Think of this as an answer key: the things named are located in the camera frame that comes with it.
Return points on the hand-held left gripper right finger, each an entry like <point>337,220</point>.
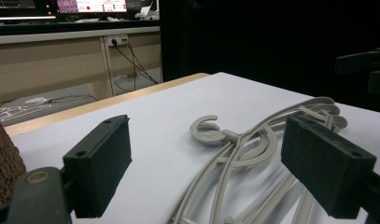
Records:
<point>327,168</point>

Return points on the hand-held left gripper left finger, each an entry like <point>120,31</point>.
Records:
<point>97,168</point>

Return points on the brown woven basket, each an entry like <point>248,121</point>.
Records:
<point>4,161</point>

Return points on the grey plastic clothes hanger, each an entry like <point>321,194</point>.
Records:
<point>198,123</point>
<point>207,138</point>

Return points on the white table cover sheet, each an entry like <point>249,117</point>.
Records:
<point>166,105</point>

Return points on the black curtain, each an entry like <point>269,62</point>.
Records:
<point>256,37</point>

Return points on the light wooden desk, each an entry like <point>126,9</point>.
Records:
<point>47,59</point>

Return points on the bright computer monitor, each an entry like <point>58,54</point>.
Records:
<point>91,5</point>

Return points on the white papers on desk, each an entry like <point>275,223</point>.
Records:
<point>148,11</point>

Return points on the dark computer monitor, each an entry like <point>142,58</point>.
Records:
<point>19,7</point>

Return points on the white wall power socket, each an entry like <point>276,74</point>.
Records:
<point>117,39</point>

